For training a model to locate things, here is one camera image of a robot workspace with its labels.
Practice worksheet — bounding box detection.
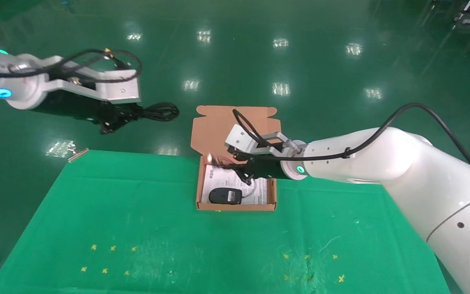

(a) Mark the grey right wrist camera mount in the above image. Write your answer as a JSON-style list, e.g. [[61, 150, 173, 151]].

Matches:
[[224, 125, 301, 156]]

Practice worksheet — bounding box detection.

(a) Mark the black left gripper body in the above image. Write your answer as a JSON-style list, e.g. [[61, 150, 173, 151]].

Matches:
[[31, 90, 109, 123]]

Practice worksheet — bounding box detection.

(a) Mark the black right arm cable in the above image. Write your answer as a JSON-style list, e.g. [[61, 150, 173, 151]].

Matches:
[[233, 103, 470, 170]]

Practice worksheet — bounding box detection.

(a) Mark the black computer mouse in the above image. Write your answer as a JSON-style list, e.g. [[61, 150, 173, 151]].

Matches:
[[208, 187, 244, 205]]

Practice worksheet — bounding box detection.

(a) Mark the brown cardboard box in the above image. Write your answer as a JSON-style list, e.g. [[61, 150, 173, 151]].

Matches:
[[190, 105, 282, 212]]

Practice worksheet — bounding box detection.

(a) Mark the white printed paper sheet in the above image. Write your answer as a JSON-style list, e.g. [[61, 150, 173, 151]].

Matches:
[[201, 164, 269, 205]]

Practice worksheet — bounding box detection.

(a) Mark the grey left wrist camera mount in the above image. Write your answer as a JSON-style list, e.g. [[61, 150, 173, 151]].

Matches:
[[27, 55, 142, 102]]

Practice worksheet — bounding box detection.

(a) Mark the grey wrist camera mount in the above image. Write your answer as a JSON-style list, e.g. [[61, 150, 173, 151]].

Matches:
[[224, 125, 301, 156], [27, 55, 142, 102]]

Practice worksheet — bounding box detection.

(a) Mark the green table cloth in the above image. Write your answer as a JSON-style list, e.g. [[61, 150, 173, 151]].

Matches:
[[0, 149, 452, 294]]

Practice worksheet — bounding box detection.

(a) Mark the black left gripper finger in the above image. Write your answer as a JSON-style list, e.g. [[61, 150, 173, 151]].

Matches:
[[109, 102, 146, 121], [98, 116, 131, 135]]

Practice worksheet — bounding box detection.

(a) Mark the black coiled cable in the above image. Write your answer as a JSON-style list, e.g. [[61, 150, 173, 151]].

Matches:
[[137, 102, 180, 122]]

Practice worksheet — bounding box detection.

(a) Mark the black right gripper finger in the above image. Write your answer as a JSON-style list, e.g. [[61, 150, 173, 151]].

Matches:
[[235, 165, 257, 187], [228, 150, 260, 164]]

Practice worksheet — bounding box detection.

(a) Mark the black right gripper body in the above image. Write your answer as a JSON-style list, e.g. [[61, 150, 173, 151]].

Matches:
[[251, 157, 285, 180]]

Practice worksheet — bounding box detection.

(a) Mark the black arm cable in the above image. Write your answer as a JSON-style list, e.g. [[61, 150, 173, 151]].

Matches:
[[233, 103, 470, 170], [0, 48, 143, 82]]

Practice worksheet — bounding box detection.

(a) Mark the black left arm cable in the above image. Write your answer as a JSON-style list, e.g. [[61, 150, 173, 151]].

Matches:
[[0, 48, 143, 82]]

